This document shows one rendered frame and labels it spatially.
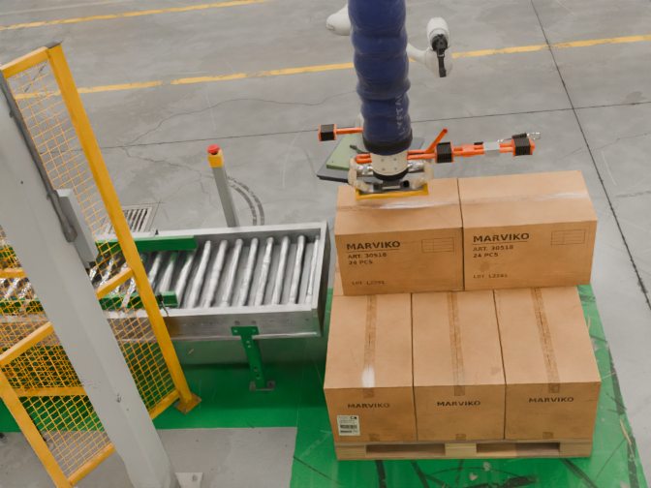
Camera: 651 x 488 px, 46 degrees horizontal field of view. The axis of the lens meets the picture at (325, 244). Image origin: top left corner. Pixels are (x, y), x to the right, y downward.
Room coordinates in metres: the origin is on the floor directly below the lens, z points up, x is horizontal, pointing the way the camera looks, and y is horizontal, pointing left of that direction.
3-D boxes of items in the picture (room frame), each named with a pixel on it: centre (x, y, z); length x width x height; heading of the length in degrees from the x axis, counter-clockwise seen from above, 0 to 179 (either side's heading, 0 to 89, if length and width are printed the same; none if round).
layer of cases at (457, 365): (2.63, -0.56, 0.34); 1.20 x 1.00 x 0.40; 80
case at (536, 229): (2.86, -0.97, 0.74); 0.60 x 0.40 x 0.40; 80
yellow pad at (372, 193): (2.86, -0.34, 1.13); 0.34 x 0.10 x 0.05; 81
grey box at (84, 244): (2.28, 0.94, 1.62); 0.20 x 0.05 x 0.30; 80
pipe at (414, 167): (2.96, -0.36, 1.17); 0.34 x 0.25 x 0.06; 81
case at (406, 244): (2.97, -0.38, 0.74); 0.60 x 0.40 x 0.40; 80
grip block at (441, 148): (2.92, -0.60, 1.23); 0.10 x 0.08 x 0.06; 171
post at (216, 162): (3.64, 0.52, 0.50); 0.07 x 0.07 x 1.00; 80
